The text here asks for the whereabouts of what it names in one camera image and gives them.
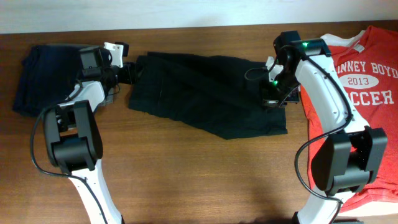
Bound black shorts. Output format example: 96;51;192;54
128;52;287;139

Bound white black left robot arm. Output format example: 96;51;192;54
39;42;133;224

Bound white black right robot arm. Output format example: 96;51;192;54
260;31;387;224

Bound folded grey garment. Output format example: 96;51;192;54
104;95;114;105

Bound folded navy blue garment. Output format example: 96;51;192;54
12;44;86;116

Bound red soccer t-shirt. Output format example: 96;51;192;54
300;26;398;214

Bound white garment under red shirt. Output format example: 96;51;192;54
320;30;398;218

